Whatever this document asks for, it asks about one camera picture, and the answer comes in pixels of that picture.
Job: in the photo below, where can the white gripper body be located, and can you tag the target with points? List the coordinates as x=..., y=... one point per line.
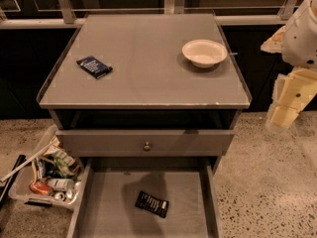
x=299, y=39

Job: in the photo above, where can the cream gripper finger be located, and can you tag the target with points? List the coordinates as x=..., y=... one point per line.
x=273, y=44
x=280, y=117

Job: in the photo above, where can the black rxbar chocolate wrapper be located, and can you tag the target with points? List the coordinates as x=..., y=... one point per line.
x=152, y=204

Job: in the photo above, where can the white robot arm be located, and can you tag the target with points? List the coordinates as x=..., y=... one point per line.
x=296, y=41

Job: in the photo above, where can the round metal drawer knob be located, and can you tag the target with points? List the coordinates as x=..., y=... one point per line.
x=147, y=146

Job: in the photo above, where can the grey drawer cabinet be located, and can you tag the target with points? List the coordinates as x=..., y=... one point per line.
x=153, y=86

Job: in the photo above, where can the open grey middle drawer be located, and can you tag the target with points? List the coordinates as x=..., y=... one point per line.
x=105, y=207

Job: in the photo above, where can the grey top drawer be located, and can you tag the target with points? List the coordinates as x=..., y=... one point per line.
x=129, y=143

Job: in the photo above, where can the white paper bowl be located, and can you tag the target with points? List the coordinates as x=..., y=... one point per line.
x=204, y=53

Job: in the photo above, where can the blue snack bar wrapper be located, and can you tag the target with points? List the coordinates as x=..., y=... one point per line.
x=94, y=67

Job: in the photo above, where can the green white snack bag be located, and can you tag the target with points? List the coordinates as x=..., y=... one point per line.
x=66, y=165

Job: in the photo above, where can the white can in bin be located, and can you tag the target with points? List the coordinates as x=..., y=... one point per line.
x=60, y=184

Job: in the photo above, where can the clear plastic bin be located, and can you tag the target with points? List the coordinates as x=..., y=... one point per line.
x=43, y=168

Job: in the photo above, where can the orange snack packet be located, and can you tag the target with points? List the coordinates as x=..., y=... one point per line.
x=41, y=188

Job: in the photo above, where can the metal window railing frame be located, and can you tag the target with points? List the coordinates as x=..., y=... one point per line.
x=48, y=14

